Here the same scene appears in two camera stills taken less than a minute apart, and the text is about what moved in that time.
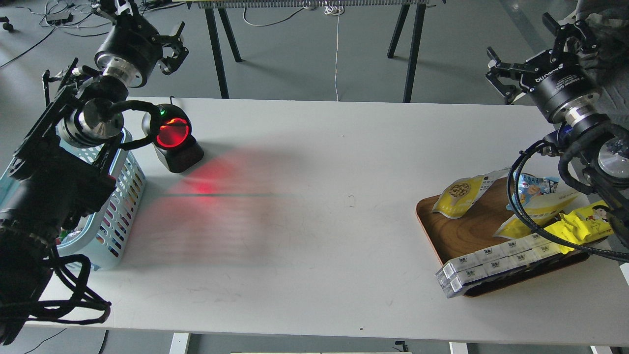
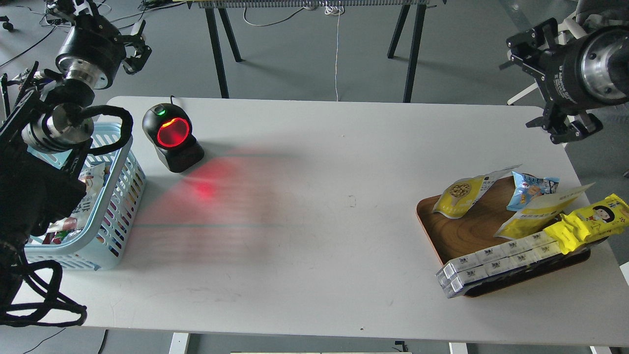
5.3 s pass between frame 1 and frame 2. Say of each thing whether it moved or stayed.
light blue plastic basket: stayed
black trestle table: stayed
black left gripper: moved
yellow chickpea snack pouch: stayed
